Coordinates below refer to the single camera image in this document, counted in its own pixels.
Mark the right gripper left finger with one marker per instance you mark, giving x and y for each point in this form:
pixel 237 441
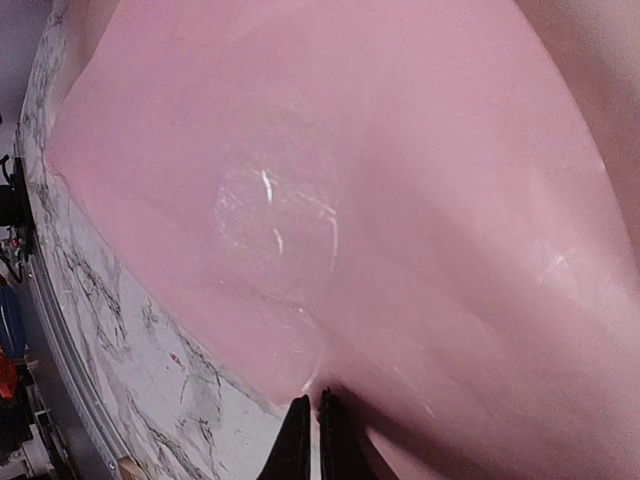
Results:
pixel 290 456

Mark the pink wrapping paper sheet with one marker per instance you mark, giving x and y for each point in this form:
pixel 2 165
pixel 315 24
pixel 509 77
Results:
pixel 401 200

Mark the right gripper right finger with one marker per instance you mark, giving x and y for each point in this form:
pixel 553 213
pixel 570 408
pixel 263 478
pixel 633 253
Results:
pixel 341 455

